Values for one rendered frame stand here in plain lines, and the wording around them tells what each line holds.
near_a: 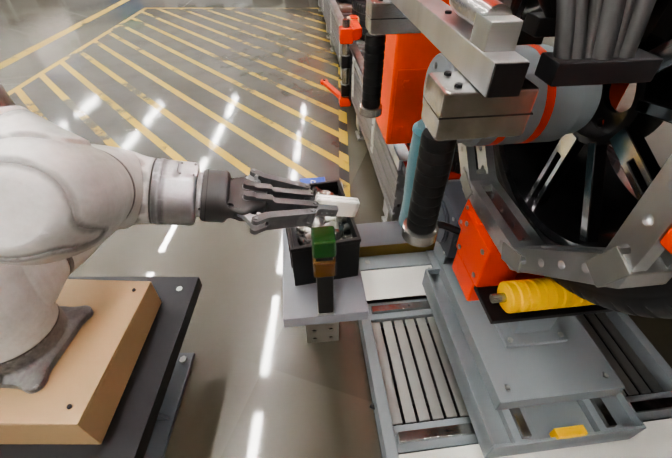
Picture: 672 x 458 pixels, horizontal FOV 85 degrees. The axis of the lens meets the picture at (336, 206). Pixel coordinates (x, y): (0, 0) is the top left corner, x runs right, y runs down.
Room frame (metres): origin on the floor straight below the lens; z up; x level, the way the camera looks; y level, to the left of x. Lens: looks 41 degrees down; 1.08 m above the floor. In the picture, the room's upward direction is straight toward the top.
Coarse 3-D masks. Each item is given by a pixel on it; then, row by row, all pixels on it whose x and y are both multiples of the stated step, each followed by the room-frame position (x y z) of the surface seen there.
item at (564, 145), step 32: (608, 96) 0.57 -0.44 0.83; (640, 96) 0.46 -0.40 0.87; (608, 128) 0.53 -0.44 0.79; (640, 128) 0.46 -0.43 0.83; (512, 160) 0.65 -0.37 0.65; (544, 160) 0.66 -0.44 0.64; (576, 160) 0.66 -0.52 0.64; (608, 160) 0.67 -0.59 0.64; (640, 160) 0.41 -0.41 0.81; (544, 192) 0.54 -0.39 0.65; (576, 192) 0.58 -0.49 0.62; (608, 192) 0.58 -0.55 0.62; (640, 192) 0.39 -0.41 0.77; (544, 224) 0.49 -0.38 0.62; (576, 224) 0.49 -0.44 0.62; (608, 224) 0.48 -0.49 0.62
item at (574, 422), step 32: (448, 320) 0.59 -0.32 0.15; (448, 352) 0.51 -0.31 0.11; (480, 384) 0.41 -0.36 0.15; (480, 416) 0.33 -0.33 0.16; (512, 416) 0.32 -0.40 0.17; (544, 416) 0.33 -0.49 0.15; (576, 416) 0.33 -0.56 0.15; (608, 416) 0.32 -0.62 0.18; (512, 448) 0.27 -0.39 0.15; (544, 448) 0.28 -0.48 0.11
